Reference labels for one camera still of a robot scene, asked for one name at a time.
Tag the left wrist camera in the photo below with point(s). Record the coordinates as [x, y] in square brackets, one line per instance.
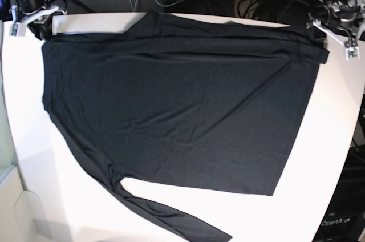
[18, 29]

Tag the black OpenArm case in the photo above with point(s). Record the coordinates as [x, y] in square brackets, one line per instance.
[344, 218]

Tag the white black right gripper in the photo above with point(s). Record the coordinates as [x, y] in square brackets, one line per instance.
[34, 8]

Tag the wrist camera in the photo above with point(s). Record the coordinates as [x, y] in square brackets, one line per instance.
[18, 29]
[352, 52]

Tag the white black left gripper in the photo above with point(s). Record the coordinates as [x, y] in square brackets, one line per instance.
[345, 24]

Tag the black long sleeve shirt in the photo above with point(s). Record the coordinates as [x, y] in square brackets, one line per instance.
[181, 102]

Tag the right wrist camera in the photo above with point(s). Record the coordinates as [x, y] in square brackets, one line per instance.
[352, 52]

